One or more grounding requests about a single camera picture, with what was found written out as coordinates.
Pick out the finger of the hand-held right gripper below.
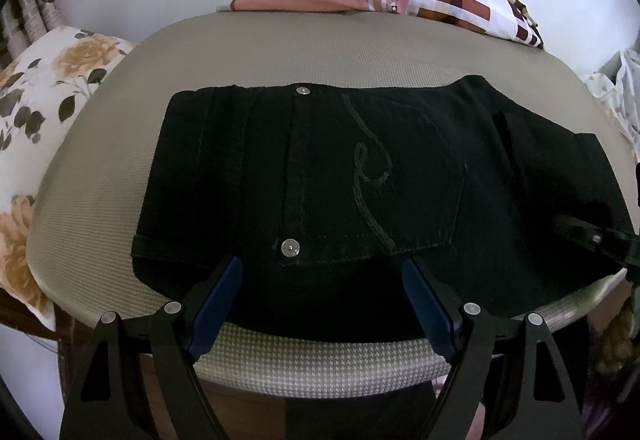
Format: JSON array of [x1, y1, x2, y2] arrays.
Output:
[[552, 215, 640, 272]]

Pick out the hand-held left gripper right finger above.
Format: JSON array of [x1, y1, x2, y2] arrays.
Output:
[[401, 257, 584, 440]]

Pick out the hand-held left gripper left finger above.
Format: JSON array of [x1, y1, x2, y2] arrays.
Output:
[[59, 255, 244, 440]]

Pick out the black pants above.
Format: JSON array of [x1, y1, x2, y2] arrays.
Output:
[[131, 75, 636, 344]]

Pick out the yellow fabric bundle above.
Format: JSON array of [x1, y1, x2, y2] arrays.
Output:
[[597, 305, 634, 377]]

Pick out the light printed cloth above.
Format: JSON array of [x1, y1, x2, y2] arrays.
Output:
[[580, 49, 640, 162]]

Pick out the beige houndstooth bed mattress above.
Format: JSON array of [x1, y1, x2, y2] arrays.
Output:
[[30, 9, 640, 402]]

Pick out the floral white pillow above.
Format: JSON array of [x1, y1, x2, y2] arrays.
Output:
[[0, 26, 139, 332]]

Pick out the patterned beige curtain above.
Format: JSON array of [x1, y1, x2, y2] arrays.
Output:
[[0, 0, 65, 71]]

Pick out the wooden bed frame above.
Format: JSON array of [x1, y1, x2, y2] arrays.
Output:
[[0, 292, 453, 440]]

